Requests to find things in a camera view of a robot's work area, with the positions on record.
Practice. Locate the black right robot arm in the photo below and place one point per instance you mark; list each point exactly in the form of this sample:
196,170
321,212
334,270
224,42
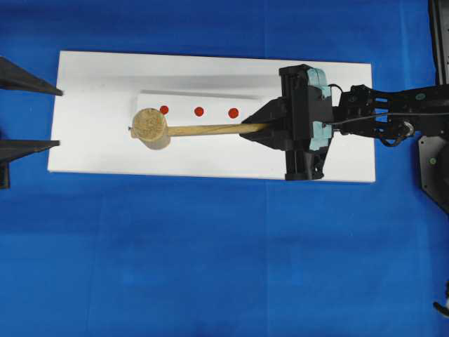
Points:
388,117

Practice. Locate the small white raised block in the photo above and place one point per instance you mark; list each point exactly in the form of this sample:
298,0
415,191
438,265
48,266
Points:
186,110

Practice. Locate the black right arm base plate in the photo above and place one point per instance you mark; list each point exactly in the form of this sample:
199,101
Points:
433,156

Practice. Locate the wooden mallet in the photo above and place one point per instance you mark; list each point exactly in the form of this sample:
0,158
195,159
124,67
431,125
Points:
150,127

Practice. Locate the blue table cloth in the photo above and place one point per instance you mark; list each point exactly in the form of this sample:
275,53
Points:
107,255

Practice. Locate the large white foam board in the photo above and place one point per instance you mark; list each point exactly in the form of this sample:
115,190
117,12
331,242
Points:
92,118

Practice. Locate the black table edge rail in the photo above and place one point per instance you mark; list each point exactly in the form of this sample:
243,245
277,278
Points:
438,18

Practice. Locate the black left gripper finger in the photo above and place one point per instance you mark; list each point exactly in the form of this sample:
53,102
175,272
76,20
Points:
15,78
12,150

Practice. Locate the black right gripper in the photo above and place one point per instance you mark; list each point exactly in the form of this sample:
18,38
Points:
308,99

